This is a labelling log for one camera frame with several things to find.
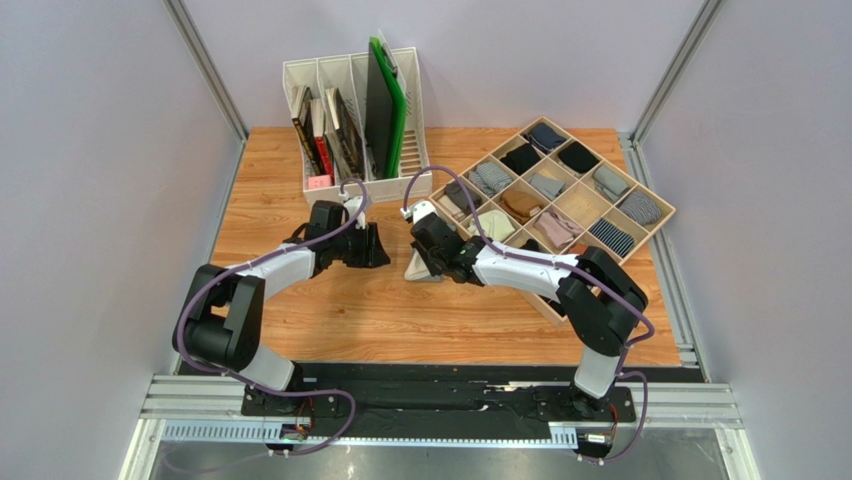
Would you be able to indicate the black rolled cloth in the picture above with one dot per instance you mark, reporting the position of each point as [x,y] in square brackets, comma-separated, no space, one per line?
[521,159]
[531,245]
[578,158]

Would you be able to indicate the grey striped cloth far right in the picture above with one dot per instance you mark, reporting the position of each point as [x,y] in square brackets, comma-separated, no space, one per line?
[641,209]

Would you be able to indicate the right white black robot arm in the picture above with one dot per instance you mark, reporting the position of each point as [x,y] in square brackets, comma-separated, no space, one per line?
[599,299]

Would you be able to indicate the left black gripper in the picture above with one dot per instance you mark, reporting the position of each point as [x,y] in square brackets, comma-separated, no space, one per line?
[371,255]

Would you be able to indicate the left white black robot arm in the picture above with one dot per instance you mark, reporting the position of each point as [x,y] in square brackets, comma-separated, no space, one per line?
[219,328]

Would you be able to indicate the rust orange rolled cloth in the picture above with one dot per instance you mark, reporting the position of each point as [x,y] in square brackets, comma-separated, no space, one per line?
[578,249]

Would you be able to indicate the grey folded cloth centre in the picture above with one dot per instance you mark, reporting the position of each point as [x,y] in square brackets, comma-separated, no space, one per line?
[549,187]

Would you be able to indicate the wooden compartment organizer box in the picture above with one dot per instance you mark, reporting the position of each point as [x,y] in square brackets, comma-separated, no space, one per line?
[462,149]

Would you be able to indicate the black rolled cloth right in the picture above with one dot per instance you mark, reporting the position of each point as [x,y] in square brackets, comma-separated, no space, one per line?
[578,158]

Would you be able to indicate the black rolled cloth top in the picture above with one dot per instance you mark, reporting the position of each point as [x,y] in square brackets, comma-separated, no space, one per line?
[521,159]

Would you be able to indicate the pink rolled cloth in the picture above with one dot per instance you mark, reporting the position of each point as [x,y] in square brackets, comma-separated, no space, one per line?
[559,230]

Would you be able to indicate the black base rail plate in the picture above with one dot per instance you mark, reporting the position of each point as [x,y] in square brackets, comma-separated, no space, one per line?
[441,402]

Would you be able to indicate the grey rolled cloth right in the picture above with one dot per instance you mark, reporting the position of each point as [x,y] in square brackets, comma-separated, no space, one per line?
[609,184]

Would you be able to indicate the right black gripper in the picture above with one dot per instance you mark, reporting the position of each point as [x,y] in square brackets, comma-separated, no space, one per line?
[426,247]

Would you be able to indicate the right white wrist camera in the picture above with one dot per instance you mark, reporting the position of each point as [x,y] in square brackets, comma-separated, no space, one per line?
[417,211]

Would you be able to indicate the black book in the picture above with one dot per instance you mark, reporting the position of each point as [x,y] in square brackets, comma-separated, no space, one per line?
[300,103]

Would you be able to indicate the black rolled cloth lower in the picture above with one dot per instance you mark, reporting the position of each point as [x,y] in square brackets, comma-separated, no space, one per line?
[531,245]

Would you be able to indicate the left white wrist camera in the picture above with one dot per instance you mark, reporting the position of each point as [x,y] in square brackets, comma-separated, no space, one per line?
[355,210]

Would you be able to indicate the pale green rolled cloth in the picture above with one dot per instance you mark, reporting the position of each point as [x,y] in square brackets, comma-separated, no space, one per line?
[496,225]

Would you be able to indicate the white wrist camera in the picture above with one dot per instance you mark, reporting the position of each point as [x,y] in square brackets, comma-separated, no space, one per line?
[355,210]
[417,211]

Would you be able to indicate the grey white underwear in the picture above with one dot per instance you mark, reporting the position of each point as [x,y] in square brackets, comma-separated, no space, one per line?
[417,270]

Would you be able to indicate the navy striped rolled cloth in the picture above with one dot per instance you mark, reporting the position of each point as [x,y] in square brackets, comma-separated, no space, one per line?
[617,240]

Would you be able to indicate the dark patterned book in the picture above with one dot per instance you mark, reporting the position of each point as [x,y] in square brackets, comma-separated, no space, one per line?
[344,137]

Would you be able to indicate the green black clipboard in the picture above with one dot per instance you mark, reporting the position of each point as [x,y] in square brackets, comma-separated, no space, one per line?
[386,110]

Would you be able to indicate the red book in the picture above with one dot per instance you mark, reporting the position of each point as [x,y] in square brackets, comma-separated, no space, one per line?
[323,150]

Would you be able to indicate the brown rolled cloth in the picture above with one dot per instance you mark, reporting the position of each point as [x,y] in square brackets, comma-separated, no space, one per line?
[520,205]

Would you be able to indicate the dark grey rolled cloth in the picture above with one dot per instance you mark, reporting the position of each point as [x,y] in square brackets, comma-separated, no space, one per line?
[466,199]

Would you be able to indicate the striped grey rolled cloth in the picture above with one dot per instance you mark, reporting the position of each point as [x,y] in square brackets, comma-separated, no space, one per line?
[490,178]

